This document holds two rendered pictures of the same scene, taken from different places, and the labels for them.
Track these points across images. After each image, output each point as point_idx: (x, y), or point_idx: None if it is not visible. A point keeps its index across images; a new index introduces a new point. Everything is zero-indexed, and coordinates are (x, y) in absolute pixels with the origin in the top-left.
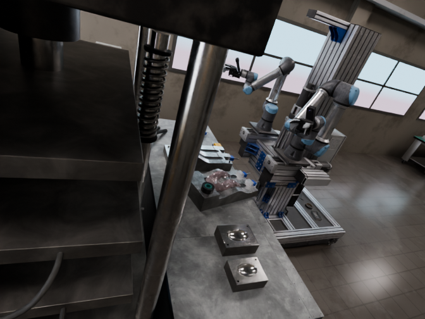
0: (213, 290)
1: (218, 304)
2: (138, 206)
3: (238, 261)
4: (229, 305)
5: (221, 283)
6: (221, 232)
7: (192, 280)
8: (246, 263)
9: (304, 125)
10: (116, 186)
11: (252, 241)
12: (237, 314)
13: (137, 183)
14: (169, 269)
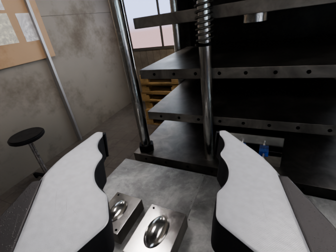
0: (135, 188)
1: (124, 186)
2: (160, 69)
3: (131, 209)
4: (116, 193)
5: (134, 196)
6: (172, 212)
7: (153, 179)
8: (122, 215)
9: (95, 132)
10: (181, 65)
11: (134, 243)
12: (107, 194)
13: (180, 68)
14: (172, 169)
